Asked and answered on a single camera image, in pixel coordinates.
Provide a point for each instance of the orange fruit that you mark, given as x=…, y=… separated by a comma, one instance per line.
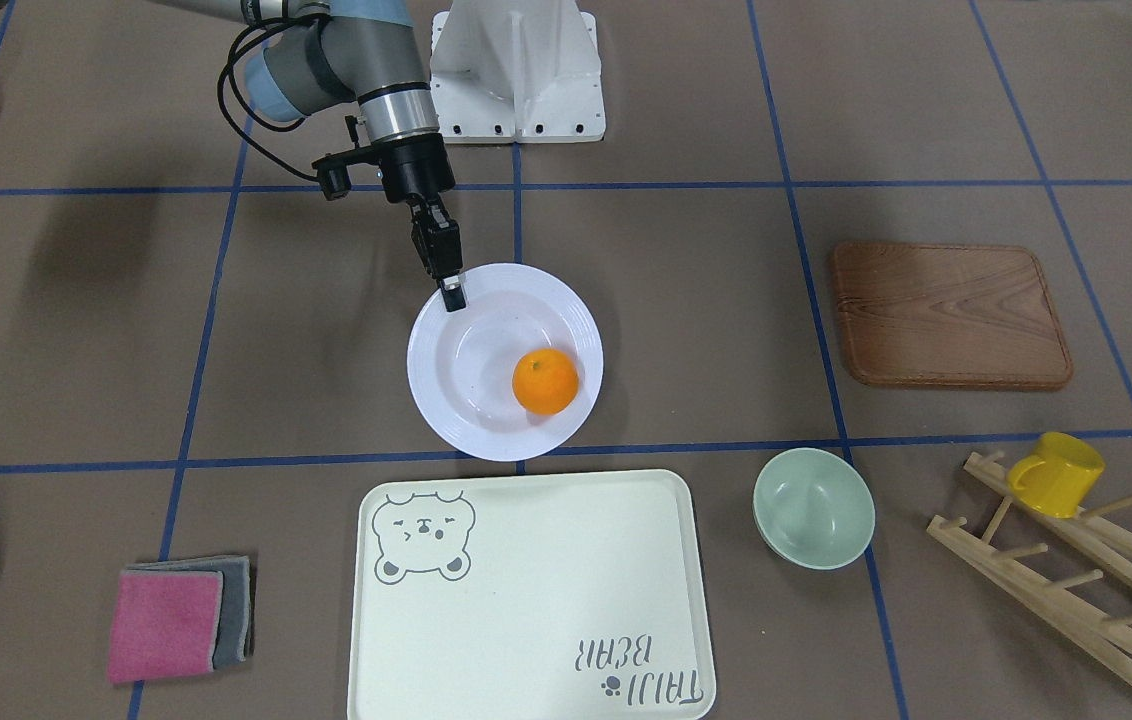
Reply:
x=545, y=381

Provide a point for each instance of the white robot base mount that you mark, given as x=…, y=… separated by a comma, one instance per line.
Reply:
x=517, y=72

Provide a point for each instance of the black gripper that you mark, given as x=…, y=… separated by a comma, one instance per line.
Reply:
x=420, y=166

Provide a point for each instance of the yellow mug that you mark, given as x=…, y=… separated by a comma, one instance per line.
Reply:
x=1056, y=476

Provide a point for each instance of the pink and grey cloth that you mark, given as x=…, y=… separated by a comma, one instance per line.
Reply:
x=178, y=618

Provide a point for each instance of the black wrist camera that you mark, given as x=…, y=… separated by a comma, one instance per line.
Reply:
x=331, y=173

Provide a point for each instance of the brown wooden cutting board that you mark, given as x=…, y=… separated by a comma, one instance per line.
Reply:
x=941, y=315

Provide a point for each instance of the cream bear print tray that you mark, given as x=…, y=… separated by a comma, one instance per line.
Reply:
x=558, y=596

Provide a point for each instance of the wooden mug drying rack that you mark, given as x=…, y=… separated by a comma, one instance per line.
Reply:
x=1091, y=608

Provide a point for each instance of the white round plate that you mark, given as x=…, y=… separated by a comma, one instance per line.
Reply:
x=461, y=365

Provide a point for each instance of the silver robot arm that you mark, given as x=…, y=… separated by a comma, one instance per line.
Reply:
x=294, y=59

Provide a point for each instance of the light green bowl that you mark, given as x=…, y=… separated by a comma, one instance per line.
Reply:
x=814, y=509

